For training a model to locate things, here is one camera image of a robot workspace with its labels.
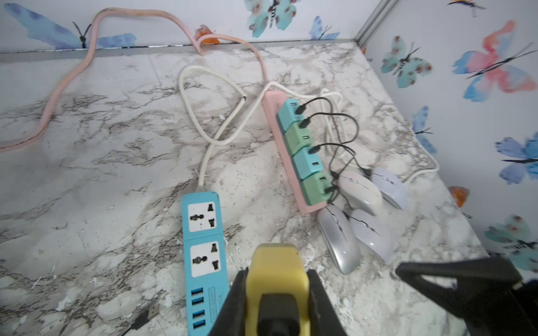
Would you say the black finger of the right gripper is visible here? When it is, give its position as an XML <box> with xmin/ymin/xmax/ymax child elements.
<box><xmin>395</xmin><ymin>257</ymin><xmax>537</xmax><ymax>335</ymax></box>

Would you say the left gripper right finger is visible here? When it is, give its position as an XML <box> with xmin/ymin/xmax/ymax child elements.
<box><xmin>307</xmin><ymin>270</ymin><xmax>347</xmax><ymax>336</ymax></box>

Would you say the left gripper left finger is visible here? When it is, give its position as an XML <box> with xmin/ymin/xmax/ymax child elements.
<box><xmin>208</xmin><ymin>268</ymin><xmax>249</xmax><ymax>336</ymax></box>

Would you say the blue power strip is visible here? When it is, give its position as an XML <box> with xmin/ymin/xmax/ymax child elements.
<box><xmin>182</xmin><ymin>192</ymin><xmax>229</xmax><ymax>335</ymax></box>

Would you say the yellow charger plug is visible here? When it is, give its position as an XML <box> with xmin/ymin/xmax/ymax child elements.
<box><xmin>245</xmin><ymin>243</ymin><xmax>311</xmax><ymax>335</ymax></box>

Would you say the silver mouse by pink strip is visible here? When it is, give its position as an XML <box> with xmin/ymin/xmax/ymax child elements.
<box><xmin>317</xmin><ymin>205</ymin><xmax>362</xmax><ymax>274</ymax></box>

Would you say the white mouse front right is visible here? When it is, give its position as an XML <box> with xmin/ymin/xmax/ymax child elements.
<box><xmin>349</xmin><ymin>209</ymin><xmax>396</xmax><ymax>265</ymax></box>

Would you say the white mouse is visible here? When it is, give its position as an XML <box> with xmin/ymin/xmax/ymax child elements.
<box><xmin>338</xmin><ymin>170</ymin><xmax>382</xmax><ymax>216</ymax></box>
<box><xmin>349</xmin><ymin>209</ymin><xmax>396</xmax><ymax>265</ymax></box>

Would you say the white mouse back right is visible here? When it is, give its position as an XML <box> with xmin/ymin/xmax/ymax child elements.
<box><xmin>338</xmin><ymin>170</ymin><xmax>382</xmax><ymax>216</ymax></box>

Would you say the lavender mouse far right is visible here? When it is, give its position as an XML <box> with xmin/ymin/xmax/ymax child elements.
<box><xmin>371</xmin><ymin>167</ymin><xmax>409</xmax><ymax>210</ymax></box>

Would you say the green charger front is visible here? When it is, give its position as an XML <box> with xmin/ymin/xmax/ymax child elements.
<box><xmin>300</xmin><ymin>171</ymin><xmax>334</xmax><ymax>206</ymax></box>

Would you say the green charger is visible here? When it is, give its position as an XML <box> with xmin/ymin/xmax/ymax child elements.
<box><xmin>284</xmin><ymin>122</ymin><xmax>313</xmax><ymax>157</ymax></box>
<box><xmin>300</xmin><ymin>171</ymin><xmax>334</xmax><ymax>206</ymax></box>

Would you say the teal charger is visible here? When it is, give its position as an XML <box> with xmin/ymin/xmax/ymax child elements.
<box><xmin>277</xmin><ymin>99</ymin><xmax>305</xmax><ymax>134</ymax></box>
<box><xmin>292</xmin><ymin>146</ymin><xmax>323</xmax><ymax>181</ymax></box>

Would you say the teal charger back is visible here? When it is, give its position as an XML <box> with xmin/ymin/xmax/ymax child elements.
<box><xmin>277</xmin><ymin>99</ymin><xmax>305</xmax><ymax>134</ymax></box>

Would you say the pink power strip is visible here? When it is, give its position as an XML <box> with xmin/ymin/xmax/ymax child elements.
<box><xmin>261</xmin><ymin>90</ymin><xmax>329</xmax><ymax>215</ymax></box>

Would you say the white power cord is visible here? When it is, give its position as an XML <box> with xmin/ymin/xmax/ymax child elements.
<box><xmin>177</xmin><ymin>64</ymin><xmax>441</xmax><ymax>190</ymax></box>

